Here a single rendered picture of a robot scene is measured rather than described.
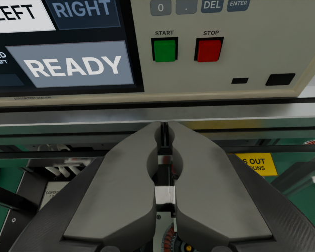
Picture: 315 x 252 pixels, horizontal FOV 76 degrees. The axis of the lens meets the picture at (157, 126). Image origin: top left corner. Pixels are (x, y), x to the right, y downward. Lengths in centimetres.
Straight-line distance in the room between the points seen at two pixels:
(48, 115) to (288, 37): 25
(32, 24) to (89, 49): 4
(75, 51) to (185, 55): 10
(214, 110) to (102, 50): 13
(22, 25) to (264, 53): 20
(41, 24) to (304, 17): 20
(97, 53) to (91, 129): 9
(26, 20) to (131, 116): 12
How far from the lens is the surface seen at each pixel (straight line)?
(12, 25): 21
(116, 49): 19
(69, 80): 23
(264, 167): 27
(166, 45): 18
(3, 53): 24
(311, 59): 24
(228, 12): 18
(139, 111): 23
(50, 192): 45
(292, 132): 28
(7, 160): 36
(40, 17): 20
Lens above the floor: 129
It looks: 56 degrees down
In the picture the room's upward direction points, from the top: 6 degrees counter-clockwise
